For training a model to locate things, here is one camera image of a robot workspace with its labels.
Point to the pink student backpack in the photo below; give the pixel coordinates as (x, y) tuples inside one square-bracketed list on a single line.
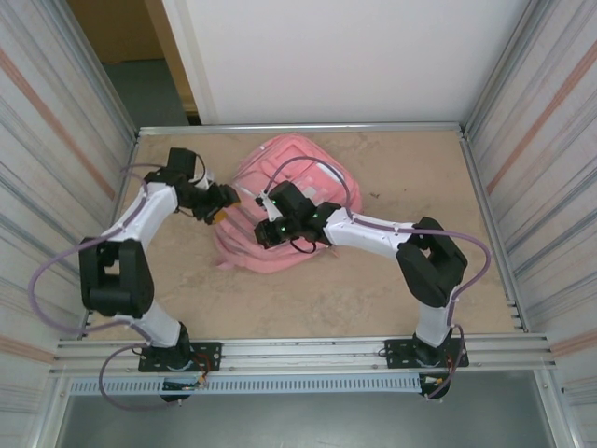
[(289, 149)]

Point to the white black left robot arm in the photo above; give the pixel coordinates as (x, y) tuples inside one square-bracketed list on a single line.
[(144, 219)]

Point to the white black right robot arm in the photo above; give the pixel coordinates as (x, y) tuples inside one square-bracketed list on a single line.
[(368, 233)]

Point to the brown wooden door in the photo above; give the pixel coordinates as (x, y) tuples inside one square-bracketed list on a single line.
[(116, 28)]

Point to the small green circuit board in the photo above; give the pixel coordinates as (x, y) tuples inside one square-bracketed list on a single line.
[(184, 385)]

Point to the yellow plug connector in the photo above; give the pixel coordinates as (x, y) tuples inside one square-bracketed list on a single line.
[(436, 380)]

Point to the aluminium table side rail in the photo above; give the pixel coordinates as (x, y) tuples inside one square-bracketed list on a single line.
[(480, 186), (122, 196)]

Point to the thin aluminium table rail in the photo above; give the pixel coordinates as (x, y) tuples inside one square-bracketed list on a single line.
[(373, 127)]

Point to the aluminium frame post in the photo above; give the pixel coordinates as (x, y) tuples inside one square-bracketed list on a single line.
[(97, 65), (504, 65)]

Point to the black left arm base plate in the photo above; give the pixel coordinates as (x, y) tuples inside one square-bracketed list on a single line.
[(210, 354)]

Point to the wide aluminium mounting rail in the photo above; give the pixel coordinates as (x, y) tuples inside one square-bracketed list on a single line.
[(303, 357)]

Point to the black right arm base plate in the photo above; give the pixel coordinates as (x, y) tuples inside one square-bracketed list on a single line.
[(396, 352)]

